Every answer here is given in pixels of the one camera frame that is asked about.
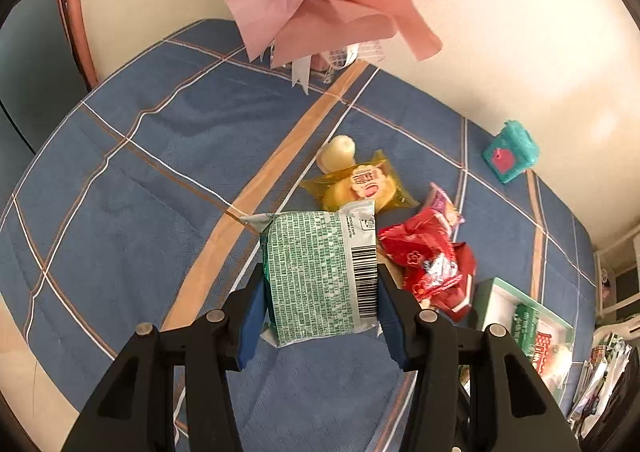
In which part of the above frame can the beige round biscuit packet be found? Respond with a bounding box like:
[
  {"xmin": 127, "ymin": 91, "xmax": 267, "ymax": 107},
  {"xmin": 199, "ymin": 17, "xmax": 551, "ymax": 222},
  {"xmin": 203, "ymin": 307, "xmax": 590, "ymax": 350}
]
[{"xmin": 376, "ymin": 247, "xmax": 404, "ymax": 289}]

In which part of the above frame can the white wooden shelf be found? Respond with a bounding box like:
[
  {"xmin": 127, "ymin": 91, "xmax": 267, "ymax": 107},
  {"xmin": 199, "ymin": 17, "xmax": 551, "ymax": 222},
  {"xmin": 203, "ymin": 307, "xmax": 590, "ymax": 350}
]
[{"xmin": 594, "ymin": 227, "xmax": 639, "ymax": 325}]

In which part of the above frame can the dark red snack packet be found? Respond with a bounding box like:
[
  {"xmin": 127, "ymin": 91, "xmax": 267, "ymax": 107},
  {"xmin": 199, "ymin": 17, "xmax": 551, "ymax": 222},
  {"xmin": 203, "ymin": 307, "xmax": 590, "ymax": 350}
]
[{"xmin": 430, "ymin": 242, "xmax": 476, "ymax": 322}]

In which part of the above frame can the yellow cake packet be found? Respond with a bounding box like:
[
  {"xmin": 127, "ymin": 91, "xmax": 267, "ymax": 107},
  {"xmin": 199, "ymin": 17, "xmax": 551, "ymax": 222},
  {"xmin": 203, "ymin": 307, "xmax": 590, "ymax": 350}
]
[{"xmin": 300, "ymin": 149, "xmax": 418, "ymax": 213}]

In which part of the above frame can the dark green snack packet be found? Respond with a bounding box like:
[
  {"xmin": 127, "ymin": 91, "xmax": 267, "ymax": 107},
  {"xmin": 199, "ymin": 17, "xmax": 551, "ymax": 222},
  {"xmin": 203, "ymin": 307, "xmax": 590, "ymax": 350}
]
[{"xmin": 511, "ymin": 303, "xmax": 538, "ymax": 359}]

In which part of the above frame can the clear wrapped white pastry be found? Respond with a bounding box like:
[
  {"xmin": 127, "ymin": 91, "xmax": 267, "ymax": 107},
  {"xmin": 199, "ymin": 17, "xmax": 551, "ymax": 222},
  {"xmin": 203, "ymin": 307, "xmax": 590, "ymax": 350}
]
[{"xmin": 539, "ymin": 344, "xmax": 573, "ymax": 392}]

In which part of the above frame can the light green snack packet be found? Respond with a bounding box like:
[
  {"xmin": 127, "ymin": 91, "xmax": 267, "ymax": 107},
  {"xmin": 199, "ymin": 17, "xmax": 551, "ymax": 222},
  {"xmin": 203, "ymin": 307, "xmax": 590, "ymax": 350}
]
[{"xmin": 242, "ymin": 199, "xmax": 378, "ymax": 348}]

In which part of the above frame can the red crinkled snack packet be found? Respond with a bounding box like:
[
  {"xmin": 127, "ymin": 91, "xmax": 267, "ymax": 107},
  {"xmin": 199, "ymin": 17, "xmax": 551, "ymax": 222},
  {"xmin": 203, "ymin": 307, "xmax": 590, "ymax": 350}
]
[{"xmin": 378, "ymin": 208, "xmax": 463, "ymax": 302}]

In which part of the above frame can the small white round pastry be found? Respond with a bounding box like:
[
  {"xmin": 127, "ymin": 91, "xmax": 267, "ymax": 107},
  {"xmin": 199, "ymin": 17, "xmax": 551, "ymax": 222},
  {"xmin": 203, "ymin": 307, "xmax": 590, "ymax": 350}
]
[{"xmin": 316, "ymin": 134, "xmax": 356, "ymax": 173}]

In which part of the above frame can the pink snack packet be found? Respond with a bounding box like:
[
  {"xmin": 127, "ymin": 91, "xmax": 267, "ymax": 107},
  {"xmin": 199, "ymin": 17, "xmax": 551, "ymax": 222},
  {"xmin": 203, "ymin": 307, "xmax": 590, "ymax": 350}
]
[{"xmin": 423, "ymin": 182, "xmax": 464, "ymax": 236}]

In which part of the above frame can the teal toy box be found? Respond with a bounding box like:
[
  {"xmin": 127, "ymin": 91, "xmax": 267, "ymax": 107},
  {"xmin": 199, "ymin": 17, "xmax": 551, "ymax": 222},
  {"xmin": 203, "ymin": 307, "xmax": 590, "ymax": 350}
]
[{"xmin": 483, "ymin": 120, "xmax": 540, "ymax": 184}]

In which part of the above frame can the blue plaid tablecloth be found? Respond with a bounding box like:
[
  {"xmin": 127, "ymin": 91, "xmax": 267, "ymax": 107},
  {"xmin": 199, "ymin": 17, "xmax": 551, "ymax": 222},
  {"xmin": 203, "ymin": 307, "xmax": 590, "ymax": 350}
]
[{"xmin": 1, "ymin": 20, "xmax": 596, "ymax": 451}]

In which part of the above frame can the white tray with green rim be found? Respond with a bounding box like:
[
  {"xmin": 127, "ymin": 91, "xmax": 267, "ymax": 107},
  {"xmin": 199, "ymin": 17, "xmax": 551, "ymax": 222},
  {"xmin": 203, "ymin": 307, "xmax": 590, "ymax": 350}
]
[{"xmin": 472, "ymin": 277, "xmax": 574, "ymax": 403}]

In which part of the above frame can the red patterned cake packet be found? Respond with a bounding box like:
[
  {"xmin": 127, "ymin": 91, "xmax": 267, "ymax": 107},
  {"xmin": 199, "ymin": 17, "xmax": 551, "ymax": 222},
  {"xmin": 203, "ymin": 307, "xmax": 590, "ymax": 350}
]
[{"xmin": 530, "ymin": 331, "xmax": 552, "ymax": 375}]

